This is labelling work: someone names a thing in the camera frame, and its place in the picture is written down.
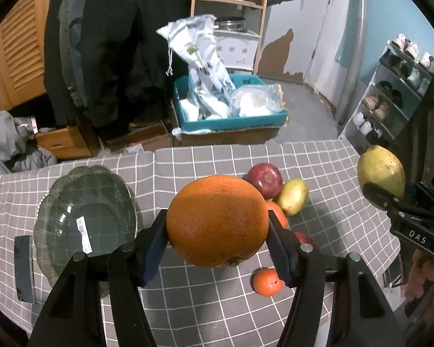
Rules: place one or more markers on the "large green mango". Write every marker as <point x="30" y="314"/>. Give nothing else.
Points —
<point x="381" y="167"/>

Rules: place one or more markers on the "black smartphone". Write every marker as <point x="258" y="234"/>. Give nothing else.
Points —
<point x="23" y="269"/>

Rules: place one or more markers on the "wooden shelf rack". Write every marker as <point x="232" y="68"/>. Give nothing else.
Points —
<point x="239" y="28"/>

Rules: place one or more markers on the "clear plastic bag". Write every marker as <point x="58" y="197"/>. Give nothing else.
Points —
<point x="256" y="101"/>

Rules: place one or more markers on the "grey clothes pile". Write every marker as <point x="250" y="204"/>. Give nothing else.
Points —
<point x="18" y="148"/>

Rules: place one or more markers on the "wooden louvered cabinet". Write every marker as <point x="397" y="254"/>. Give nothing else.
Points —
<point x="22" y="53"/>

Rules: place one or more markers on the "black hanging coat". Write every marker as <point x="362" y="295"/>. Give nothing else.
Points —
<point x="105" y="61"/>

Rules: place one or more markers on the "dark red apple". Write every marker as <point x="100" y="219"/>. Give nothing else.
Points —
<point x="266" y="178"/>

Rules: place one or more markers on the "medium orange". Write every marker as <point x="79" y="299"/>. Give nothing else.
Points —
<point x="217" y="221"/>

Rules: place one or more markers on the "white printed plastic bag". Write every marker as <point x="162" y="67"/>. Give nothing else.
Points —
<point x="210" y="88"/>

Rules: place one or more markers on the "large red apple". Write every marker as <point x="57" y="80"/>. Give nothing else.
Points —
<point x="303" y="238"/>

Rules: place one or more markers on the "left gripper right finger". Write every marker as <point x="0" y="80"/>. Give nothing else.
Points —
<point x="360" y="315"/>

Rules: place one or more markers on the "grey checked tablecloth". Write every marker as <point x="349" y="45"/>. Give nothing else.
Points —
<point x="189" y="306"/>

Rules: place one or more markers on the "large orange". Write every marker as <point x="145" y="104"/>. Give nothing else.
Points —
<point x="279" y="213"/>

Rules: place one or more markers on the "person's right hand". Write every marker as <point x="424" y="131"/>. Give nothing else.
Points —
<point x="421" y="272"/>

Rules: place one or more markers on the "teal cardboard box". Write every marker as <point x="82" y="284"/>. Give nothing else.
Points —
<point x="181" y="88"/>

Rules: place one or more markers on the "small tangerine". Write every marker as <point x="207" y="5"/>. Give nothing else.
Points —
<point x="267" y="283"/>

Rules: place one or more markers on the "shoe rack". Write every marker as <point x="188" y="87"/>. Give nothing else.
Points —
<point x="393" y="94"/>

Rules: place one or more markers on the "dark green glass plate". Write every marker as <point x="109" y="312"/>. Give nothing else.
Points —
<point x="89" y="210"/>

